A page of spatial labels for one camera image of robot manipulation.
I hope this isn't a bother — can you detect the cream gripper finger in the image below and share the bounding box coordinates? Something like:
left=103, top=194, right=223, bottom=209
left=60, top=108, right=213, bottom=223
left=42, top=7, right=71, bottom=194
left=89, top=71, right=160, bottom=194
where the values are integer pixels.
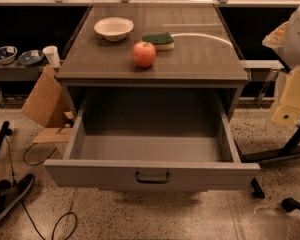
left=271, top=65, right=300, bottom=127

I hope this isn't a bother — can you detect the red apple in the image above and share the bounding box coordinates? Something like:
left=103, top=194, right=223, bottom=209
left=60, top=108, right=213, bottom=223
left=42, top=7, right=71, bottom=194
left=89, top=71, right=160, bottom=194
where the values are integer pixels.
left=132, top=42, right=156, bottom=68

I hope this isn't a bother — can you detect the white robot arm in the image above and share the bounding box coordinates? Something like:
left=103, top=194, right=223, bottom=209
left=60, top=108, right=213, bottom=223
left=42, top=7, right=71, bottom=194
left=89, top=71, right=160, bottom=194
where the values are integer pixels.
left=262, top=6, right=300, bottom=127

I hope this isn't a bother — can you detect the grey drawer cabinet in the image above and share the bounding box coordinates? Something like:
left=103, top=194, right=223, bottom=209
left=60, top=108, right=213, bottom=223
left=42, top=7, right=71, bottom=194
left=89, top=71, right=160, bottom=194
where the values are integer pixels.
left=57, top=2, right=249, bottom=113

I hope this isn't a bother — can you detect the open grey top drawer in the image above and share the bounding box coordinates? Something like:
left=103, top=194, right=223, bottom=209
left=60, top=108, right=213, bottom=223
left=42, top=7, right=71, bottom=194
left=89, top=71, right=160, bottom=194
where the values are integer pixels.
left=44, top=87, right=260, bottom=192

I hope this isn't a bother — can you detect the green yellow sponge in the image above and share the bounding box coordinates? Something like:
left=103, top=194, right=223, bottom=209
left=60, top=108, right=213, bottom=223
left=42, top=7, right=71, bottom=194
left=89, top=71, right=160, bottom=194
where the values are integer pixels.
left=141, top=32, right=174, bottom=51

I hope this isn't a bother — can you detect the white paper bowl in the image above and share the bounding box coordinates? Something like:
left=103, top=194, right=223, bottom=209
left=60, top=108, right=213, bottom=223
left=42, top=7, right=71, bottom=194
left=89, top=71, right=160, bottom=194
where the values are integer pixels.
left=94, top=17, right=134, bottom=42

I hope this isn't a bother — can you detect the white paper cup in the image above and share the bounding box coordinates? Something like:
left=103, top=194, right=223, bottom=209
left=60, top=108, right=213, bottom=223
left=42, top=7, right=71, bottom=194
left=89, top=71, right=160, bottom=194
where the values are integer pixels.
left=43, top=45, right=60, bottom=68

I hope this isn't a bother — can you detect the brown cardboard box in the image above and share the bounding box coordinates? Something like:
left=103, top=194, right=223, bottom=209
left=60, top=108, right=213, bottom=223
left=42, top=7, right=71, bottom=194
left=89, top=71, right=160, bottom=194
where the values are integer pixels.
left=21, top=65, right=74, bottom=143

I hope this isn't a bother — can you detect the blue bowl near cup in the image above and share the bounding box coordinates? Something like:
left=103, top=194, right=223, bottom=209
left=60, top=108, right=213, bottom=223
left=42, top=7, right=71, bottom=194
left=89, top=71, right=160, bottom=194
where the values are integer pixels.
left=18, top=50, right=44, bottom=67

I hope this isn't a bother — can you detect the grey side shelf left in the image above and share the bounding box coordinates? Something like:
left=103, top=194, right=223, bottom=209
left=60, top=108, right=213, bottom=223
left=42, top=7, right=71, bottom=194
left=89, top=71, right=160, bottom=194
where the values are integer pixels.
left=0, top=60, right=48, bottom=82

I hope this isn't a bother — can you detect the blue bowl far left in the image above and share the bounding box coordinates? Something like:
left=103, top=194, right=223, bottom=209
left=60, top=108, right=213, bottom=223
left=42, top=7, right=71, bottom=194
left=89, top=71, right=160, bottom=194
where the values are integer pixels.
left=0, top=46, right=18, bottom=65

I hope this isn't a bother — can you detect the black shoe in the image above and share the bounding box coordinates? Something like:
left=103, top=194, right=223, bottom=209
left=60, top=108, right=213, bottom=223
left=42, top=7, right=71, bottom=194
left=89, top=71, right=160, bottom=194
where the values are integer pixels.
left=0, top=174, right=35, bottom=221

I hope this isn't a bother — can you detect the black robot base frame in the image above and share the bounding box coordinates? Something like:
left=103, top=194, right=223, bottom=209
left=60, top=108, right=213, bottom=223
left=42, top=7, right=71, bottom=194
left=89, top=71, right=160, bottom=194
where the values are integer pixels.
left=234, top=115, right=300, bottom=217

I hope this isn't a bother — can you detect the black drawer handle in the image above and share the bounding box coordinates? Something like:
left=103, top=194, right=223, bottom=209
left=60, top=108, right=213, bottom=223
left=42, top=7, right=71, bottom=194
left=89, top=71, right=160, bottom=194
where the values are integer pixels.
left=135, top=171, right=170, bottom=185

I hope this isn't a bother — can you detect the black floor cable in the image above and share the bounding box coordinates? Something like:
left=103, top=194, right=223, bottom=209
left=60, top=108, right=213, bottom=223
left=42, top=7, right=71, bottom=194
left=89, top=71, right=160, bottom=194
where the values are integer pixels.
left=0, top=118, right=79, bottom=240

